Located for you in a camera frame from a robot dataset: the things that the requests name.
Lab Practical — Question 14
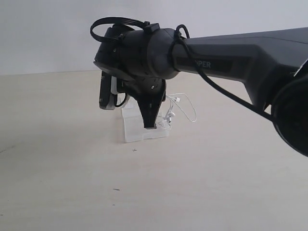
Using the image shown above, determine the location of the clear plastic storage box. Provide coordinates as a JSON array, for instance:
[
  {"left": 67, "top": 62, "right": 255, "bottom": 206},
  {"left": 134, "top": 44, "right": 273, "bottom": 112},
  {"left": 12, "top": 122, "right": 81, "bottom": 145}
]
[{"left": 119, "top": 98, "right": 170, "bottom": 144}]

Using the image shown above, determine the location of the white earphone cable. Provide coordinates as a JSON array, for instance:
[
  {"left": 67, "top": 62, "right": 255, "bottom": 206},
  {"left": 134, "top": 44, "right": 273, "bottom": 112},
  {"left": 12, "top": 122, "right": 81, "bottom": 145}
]
[{"left": 156, "top": 92, "right": 197, "bottom": 129}]

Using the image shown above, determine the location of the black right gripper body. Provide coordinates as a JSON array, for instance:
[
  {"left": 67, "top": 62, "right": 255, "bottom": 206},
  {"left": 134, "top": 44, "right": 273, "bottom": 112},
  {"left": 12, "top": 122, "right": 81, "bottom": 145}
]
[{"left": 120, "top": 77, "right": 166, "bottom": 104}]

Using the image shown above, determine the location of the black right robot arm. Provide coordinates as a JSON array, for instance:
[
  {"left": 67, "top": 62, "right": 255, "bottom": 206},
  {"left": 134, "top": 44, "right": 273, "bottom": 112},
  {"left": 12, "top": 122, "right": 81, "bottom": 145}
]
[{"left": 94, "top": 23, "right": 308, "bottom": 155}]

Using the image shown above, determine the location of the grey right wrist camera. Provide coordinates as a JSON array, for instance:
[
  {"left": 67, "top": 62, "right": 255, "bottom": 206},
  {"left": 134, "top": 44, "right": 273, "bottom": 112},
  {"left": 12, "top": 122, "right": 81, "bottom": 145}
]
[{"left": 99, "top": 71, "right": 118, "bottom": 110}]

